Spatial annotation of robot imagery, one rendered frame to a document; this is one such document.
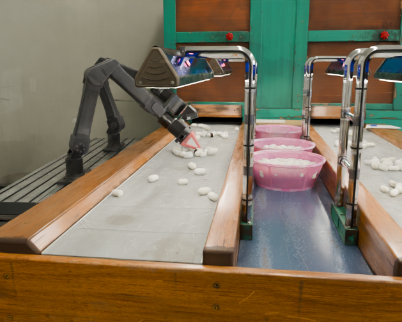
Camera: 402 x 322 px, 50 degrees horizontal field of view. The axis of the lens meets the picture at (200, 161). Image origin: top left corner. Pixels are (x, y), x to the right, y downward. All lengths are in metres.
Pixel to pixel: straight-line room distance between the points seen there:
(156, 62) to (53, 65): 2.84
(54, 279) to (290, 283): 0.42
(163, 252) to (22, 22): 3.03
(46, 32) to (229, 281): 3.06
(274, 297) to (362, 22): 2.01
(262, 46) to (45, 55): 1.79
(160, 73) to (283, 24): 1.80
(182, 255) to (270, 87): 1.82
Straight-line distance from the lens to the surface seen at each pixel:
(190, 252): 0.81
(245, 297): 0.77
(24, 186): 1.61
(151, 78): 0.77
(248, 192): 1.01
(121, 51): 3.42
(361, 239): 1.03
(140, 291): 0.79
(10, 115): 3.76
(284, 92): 2.51
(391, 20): 2.61
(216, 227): 0.86
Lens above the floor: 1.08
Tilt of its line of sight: 13 degrees down
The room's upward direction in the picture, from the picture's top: straight up
